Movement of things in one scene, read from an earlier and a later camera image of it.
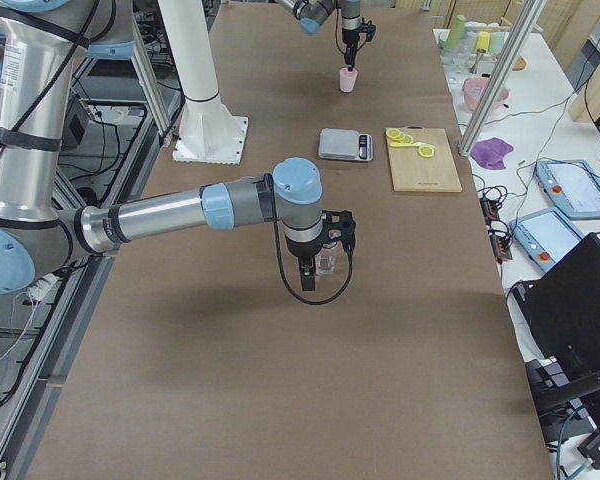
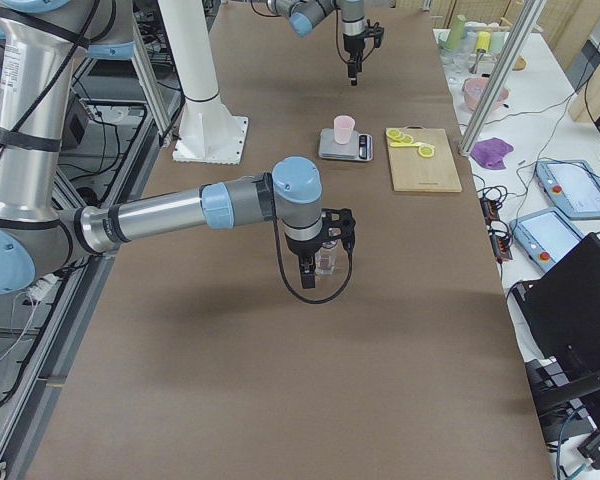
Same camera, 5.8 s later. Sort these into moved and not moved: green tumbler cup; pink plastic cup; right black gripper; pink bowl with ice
Moved: pink plastic cup
Not moved: green tumbler cup; pink bowl with ice; right black gripper
